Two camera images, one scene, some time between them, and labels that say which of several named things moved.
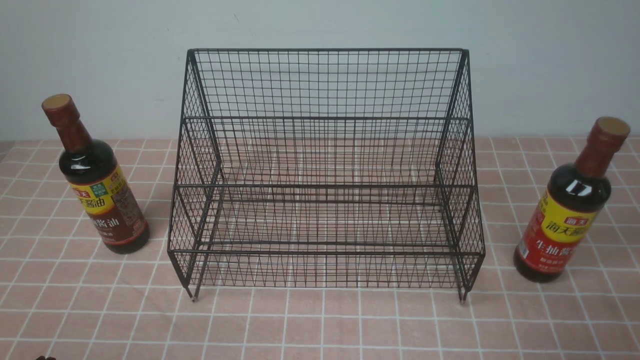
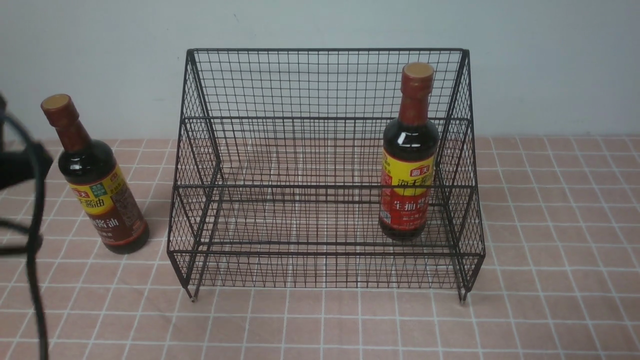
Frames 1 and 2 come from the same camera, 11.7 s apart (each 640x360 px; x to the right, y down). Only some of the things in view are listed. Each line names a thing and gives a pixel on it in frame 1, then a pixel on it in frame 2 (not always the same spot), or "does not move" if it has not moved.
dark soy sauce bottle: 93,169 does not move
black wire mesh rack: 327,169 does not move
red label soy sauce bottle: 567,211 → 410,150
